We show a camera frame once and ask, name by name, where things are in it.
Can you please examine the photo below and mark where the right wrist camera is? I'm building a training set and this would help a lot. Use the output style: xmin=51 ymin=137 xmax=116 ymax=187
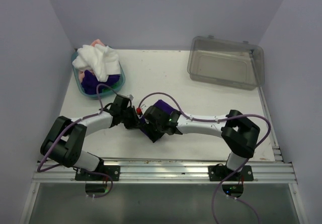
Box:
xmin=136 ymin=104 xmax=148 ymax=115

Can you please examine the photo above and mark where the grey transparent plastic bin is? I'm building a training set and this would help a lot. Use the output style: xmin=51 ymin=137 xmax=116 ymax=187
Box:
xmin=187 ymin=36 xmax=265 ymax=90

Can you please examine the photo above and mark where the purple towel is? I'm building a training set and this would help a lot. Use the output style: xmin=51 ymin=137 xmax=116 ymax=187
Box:
xmin=136 ymin=100 xmax=179 ymax=142
xmin=81 ymin=70 xmax=121 ymax=95

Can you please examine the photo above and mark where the green towel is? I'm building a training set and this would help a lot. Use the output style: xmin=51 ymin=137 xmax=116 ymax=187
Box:
xmin=102 ymin=82 xmax=123 ymax=93

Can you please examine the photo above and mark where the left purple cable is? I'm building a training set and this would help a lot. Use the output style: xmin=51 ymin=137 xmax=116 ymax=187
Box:
xmin=36 ymin=84 xmax=121 ymax=173

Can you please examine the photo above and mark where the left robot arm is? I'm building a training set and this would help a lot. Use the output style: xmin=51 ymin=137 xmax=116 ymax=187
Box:
xmin=37 ymin=94 xmax=136 ymax=180

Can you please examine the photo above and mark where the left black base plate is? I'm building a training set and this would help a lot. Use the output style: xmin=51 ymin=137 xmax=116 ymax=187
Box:
xmin=74 ymin=165 xmax=121 ymax=181

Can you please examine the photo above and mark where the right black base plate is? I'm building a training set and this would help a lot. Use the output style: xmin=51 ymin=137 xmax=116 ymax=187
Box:
xmin=208 ymin=164 xmax=254 ymax=182

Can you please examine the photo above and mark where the white towel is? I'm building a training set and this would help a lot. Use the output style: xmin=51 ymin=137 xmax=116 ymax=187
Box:
xmin=72 ymin=44 xmax=121 ymax=82

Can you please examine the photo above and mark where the aluminium mounting rail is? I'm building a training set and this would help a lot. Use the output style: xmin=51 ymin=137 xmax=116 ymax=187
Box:
xmin=32 ymin=158 xmax=297 ymax=184

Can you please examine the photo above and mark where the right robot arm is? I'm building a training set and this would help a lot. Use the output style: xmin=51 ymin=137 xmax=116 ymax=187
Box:
xmin=142 ymin=106 xmax=260 ymax=180

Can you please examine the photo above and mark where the blue plastic bin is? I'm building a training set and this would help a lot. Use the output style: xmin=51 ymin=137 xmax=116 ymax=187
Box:
xmin=71 ymin=48 xmax=125 ymax=99

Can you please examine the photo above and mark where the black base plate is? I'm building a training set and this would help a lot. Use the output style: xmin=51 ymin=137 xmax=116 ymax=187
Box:
xmin=208 ymin=164 xmax=254 ymax=182
xmin=74 ymin=165 xmax=121 ymax=181

